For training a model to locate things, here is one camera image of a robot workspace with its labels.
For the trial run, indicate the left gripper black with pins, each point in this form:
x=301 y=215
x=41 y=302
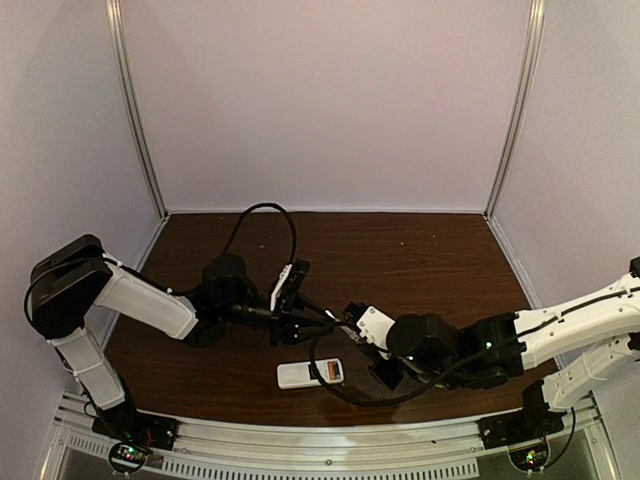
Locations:
x=284 y=320

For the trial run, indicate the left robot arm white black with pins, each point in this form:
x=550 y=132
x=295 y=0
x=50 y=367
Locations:
x=82 y=275

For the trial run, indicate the orange battery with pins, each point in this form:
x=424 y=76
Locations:
x=331 y=370

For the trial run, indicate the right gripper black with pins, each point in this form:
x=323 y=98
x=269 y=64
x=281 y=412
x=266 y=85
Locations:
x=370 y=351

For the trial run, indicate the left aluminium frame post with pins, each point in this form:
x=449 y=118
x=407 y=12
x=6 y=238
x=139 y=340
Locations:
x=133 y=113

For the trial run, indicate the aluminium frame post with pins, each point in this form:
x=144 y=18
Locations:
x=133 y=113
x=530 y=57

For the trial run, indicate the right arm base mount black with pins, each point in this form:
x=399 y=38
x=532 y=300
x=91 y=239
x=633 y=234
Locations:
x=534 y=420

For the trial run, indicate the clear handle screwdriver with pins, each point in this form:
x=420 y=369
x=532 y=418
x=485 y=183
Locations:
x=340 y=322

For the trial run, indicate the red white remote control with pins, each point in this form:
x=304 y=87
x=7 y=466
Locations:
x=300 y=375

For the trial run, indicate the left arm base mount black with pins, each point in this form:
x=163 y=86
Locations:
x=124 y=422

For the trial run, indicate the right aluminium frame post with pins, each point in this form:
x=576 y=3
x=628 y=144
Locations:
x=530 y=57

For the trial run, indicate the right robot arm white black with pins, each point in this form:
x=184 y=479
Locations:
x=603 y=326

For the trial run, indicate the front aluminium rail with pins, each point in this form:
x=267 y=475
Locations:
x=450 y=449

